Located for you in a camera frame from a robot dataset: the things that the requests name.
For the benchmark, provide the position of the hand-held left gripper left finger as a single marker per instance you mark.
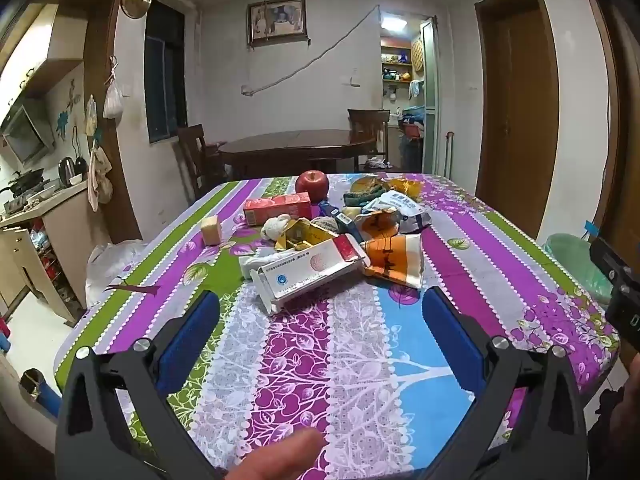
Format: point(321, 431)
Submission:
point(192, 332)

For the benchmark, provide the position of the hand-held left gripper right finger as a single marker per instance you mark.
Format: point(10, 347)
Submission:
point(450, 340)

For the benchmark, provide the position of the bin with green bag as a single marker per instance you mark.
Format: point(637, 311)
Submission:
point(570, 260)

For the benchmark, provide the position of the yellow sponge block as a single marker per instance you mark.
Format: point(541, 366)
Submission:
point(211, 230)

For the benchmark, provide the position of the white and red carton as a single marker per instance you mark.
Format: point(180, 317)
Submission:
point(310, 272)

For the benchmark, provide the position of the white wet wipes packet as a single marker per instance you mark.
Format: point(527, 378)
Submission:
point(400, 207)

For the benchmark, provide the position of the gold cigarette pack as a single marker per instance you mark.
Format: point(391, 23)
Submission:
point(305, 232)

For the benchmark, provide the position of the blue cardboard box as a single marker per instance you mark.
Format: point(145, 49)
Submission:
point(345, 225)

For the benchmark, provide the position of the beige foam piece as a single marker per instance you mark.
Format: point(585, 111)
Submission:
point(352, 212)

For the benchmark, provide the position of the green scouring pad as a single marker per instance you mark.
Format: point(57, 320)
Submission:
point(365, 198)

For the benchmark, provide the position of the grey steel wool ball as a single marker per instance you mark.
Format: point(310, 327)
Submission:
point(325, 223)

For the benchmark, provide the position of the person's left hand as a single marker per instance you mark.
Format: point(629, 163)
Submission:
point(280, 457)

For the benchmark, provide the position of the blue tape piece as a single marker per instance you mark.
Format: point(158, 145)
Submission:
point(592, 228)

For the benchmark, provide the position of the floral striped tablecloth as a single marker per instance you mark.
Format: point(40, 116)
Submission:
point(350, 360)

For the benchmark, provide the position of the red carton box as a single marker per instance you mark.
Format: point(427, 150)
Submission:
point(277, 208)

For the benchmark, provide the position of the orange plastic packet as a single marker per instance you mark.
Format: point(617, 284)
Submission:
point(407, 186)

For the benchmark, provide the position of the dark blue floor object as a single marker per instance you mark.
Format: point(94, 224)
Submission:
point(42, 390)

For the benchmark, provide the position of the dark wooden chair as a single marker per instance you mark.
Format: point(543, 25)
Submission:
point(192, 155)
point(369, 127)

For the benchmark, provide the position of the clear bag with bread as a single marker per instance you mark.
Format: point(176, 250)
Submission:
point(367, 182)

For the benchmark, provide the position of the brown wooden door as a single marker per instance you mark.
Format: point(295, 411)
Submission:
point(620, 110)
point(515, 100)

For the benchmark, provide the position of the kitchen counter cabinet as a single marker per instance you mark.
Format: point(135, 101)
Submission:
point(35, 240)

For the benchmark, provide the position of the hanging pink towels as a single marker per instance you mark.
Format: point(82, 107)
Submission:
point(100, 175)

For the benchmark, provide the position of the dark storage bin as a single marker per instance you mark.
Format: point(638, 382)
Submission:
point(412, 152)

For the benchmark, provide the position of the red apple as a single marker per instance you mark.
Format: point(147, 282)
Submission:
point(312, 183)

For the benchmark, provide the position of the white and blue cloth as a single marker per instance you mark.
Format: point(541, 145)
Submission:
point(375, 162)

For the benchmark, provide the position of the black kettle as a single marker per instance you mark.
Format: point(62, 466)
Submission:
point(67, 170)

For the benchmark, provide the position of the red basin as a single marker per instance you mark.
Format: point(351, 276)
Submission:
point(412, 130)

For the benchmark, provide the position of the dark wooden dining table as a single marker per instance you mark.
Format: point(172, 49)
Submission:
point(295, 142)

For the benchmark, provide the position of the black wok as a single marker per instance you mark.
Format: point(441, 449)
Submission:
point(27, 180)

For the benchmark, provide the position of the blue cloth pile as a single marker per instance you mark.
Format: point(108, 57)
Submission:
point(412, 112)

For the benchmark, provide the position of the sliding glass door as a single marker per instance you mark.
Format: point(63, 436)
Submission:
point(429, 95)

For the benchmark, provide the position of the hanging white plastic bag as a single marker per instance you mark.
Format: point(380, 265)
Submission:
point(113, 97)

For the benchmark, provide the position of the dark window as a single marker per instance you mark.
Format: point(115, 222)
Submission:
point(165, 75)

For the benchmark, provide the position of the range hood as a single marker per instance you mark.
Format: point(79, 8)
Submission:
point(27, 130)

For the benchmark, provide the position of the pantry shelf with items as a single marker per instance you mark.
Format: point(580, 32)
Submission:
point(397, 62)

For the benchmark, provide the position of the round woven basket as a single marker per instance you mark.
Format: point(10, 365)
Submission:
point(417, 55)

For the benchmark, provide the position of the ceiling light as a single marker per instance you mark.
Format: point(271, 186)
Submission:
point(395, 22)

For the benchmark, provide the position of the white wall switch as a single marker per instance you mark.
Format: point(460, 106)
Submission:
point(350, 80)

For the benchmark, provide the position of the framed wall picture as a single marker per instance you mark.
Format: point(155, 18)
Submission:
point(276, 21)

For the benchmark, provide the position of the kitchen wall cabinet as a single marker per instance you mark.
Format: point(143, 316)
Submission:
point(45, 45)

